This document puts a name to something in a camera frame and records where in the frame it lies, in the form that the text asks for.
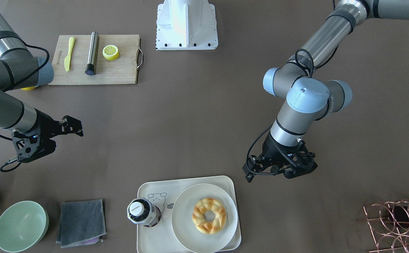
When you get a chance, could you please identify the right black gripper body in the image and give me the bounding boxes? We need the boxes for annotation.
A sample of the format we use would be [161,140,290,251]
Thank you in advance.
[12,110,62,163]

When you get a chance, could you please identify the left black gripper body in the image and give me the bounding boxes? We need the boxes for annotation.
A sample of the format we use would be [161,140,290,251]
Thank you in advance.
[261,133,318,179]

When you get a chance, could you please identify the twisted ring donut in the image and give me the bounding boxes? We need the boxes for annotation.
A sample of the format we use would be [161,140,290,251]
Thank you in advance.
[191,197,228,234]

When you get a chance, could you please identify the white plate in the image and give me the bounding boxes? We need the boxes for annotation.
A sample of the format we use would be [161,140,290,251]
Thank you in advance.
[172,183,238,253]

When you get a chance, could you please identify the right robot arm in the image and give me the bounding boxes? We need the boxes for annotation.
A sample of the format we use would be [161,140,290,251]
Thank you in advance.
[0,13,84,165]

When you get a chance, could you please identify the cream serving tray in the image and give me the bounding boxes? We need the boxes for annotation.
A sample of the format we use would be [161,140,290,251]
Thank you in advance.
[136,175,242,253]

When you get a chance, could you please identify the yellow lemon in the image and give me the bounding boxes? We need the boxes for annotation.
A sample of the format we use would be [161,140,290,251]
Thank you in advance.
[20,86,37,91]

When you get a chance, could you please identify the metal cylinder tool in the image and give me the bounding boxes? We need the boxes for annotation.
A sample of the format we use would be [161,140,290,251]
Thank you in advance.
[85,31,99,76]

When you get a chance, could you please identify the wooden cutting board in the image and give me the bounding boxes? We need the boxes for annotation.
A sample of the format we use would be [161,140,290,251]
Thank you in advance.
[50,34,143,85]

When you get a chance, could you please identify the green bowl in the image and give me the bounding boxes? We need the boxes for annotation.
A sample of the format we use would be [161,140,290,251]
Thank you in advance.
[0,200,49,253]

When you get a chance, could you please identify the half lemon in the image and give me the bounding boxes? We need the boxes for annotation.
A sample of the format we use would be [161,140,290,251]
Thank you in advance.
[102,45,120,60]

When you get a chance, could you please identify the yellow plastic knife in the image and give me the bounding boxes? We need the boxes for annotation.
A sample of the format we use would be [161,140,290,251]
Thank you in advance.
[64,37,75,72]

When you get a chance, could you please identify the grey cloth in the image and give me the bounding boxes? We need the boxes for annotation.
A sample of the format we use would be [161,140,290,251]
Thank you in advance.
[56,199,107,248]

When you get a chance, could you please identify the brown tea bottle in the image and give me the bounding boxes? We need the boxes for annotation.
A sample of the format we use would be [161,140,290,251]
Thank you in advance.
[127,197,161,227]

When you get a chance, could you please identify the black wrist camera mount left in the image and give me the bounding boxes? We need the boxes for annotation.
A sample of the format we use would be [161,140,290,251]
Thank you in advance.
[242,155,279,183]

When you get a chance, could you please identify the copper wire bottle rack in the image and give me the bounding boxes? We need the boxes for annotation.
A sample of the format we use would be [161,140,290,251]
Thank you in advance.
[362,200,409,253]

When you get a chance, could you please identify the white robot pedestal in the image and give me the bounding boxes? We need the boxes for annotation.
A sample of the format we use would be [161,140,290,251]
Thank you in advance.
[155,0,219,50]

